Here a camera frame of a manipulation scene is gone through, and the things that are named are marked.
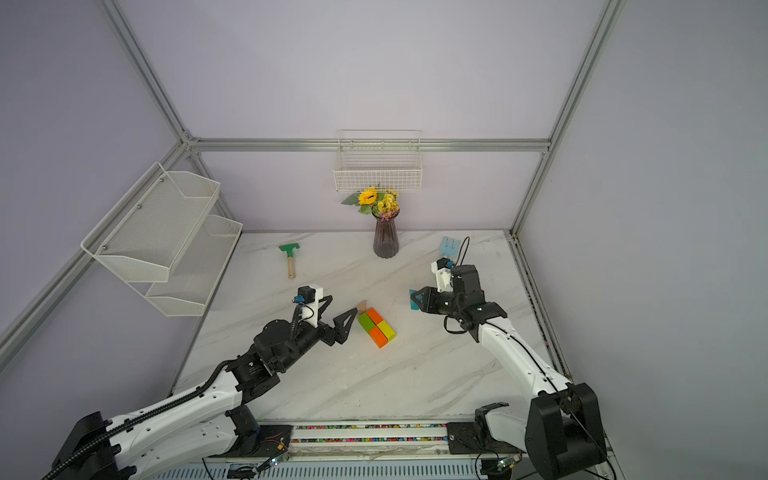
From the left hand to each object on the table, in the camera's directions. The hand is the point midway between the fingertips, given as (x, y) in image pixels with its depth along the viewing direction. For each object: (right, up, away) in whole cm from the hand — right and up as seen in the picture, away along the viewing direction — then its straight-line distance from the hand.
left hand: (343, 307), depth 74 cm
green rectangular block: (+4, -8, +17) cm, 19 cm away
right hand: (+20, 0, +9) cm, 22 cm away
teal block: (+18, 0, +7) cm, 19 cm away
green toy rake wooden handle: (-25, +10, +34) cm, 43 cm away
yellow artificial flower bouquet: (+9, +30, +20) cm, 37 cm away
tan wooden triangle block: (+2, -4, +25) cm, 25 cm away
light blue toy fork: (+35, +17, +40) cm, 55 cm away
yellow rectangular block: (+11, -10, +16) cm, 22 cm away
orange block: (+7, -6, +20) cm, 22 cm away
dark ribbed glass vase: (+10, +18, +36) cm, 41 cm away
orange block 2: (+8, -12, +16) cm, 22 cm away
